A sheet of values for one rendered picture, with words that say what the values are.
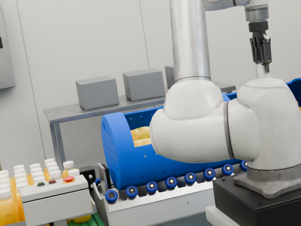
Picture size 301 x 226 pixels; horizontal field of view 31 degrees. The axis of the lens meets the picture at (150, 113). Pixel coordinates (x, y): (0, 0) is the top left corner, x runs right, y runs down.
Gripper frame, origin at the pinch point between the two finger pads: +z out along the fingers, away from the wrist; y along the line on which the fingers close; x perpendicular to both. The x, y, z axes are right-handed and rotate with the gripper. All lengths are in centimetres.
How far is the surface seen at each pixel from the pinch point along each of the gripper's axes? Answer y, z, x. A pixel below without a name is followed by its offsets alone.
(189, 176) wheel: -11, 31, 40
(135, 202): -12, 35, 62
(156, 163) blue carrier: -14, 22, 52
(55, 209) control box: -35, 24, 90
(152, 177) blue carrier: -11, 28, 54
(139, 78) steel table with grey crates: 248, 22, -11
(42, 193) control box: -35, 18, 93
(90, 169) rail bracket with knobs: 17, 28, 72
